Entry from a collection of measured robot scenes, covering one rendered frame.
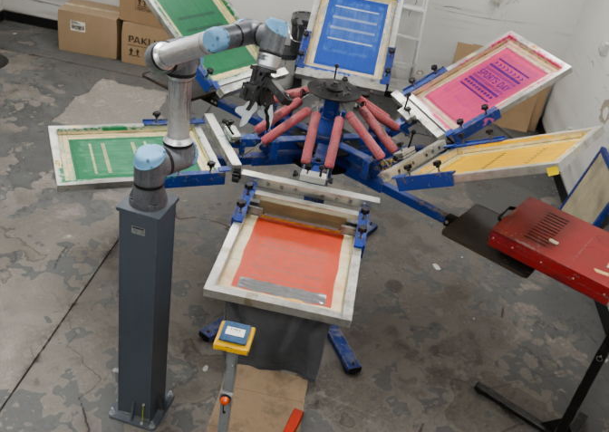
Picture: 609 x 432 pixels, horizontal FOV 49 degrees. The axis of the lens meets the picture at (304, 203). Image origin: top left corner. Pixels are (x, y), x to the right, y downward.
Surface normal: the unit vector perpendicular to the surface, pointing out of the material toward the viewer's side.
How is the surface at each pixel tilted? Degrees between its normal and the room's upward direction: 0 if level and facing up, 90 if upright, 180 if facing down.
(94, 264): 0
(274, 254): 0
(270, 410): 0
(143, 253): 90
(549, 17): 90
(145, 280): 90
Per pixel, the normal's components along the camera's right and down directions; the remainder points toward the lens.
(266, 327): -0.14, 0.57
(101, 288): 0.15, -0.83
